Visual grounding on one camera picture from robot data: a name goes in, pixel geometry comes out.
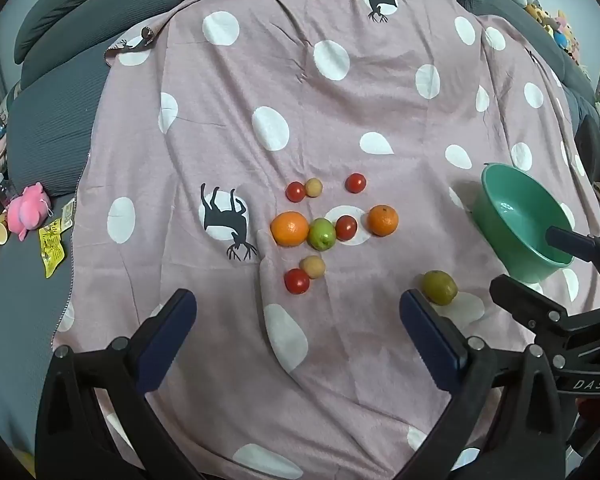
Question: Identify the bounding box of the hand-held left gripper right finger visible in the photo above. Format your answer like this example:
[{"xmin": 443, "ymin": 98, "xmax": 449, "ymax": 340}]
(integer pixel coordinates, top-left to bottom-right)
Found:
[{"xmin": 395, "ymin": 287, "xmax": 567, "ymax": 480}]

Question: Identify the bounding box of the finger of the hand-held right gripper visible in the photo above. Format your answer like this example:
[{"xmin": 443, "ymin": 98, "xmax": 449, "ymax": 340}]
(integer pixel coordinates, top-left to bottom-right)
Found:
[
  {"xmin": 546, "ymin": 226, "xmax": 600, "ymax": 267},
  {"xmin": 489, "ymin": 274, "xmax": 600, "ymax": 357}
]

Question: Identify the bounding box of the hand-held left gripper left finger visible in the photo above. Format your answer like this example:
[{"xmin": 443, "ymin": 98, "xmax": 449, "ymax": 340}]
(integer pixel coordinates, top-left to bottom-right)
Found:
[{"xmin": 35, "ymin": 287, "xmax": 201, "ymax": 480}]

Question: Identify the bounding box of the olive green lime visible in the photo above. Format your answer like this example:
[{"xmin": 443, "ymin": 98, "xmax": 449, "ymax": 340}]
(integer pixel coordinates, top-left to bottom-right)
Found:
[{"xmin": 421, "ymin": 270, "xmax": 459, "ymax": 306}]

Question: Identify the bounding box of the green plastic bowl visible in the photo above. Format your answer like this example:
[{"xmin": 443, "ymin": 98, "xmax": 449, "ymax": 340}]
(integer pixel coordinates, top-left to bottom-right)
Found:
[{"xmin": 472, "ymin": 162, "xmax": 577, "ymax": 284}]

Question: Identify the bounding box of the orange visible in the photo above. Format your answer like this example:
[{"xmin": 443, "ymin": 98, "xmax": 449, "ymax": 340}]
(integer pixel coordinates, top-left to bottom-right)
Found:
[
  {"xmin": 367, "ymin": 204, "xmax": 399, "ymax": 237},
  {"xmin": 270, "ymin": 211, "xmax": 309, "ymax": 247}
]

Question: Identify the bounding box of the bright green apple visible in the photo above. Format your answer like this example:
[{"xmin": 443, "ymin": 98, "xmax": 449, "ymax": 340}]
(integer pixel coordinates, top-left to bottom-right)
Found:
[{"xmin": 308, "ymin": 217, "xmax": 337, "ymax": 251}]

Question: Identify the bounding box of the yellow snack packet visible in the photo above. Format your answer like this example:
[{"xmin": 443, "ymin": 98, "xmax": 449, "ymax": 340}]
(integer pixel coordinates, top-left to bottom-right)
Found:
[{"xmin": 38, "ymin": 220, "xmax": 67, "ymax": 279}]

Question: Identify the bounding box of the pink plush toy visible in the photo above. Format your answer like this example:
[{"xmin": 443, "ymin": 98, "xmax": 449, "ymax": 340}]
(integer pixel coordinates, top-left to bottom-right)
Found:
[{"xmin": 6, "ymin": 183, "xmax": 54, "ymax": 242}]

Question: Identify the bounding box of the clear plastic bottle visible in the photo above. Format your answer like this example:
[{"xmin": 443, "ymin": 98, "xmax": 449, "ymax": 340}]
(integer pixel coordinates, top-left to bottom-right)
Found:
[{"xmin": 0, "ymin": 175, "xmax": 18, "ymax": 208}]

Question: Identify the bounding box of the pile of plush toys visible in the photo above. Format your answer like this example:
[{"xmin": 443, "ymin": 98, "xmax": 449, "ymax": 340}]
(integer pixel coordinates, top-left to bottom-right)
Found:
[{"xmin": 500, "ymin": 0, "xmax": 586, "ymax": 66}]

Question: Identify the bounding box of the pink polka dot blanket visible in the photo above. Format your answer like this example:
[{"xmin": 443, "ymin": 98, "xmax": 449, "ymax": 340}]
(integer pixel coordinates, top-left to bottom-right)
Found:
[{"xmin": 50, "ymin": 0, "xmax": 600, "ymax": 480}]

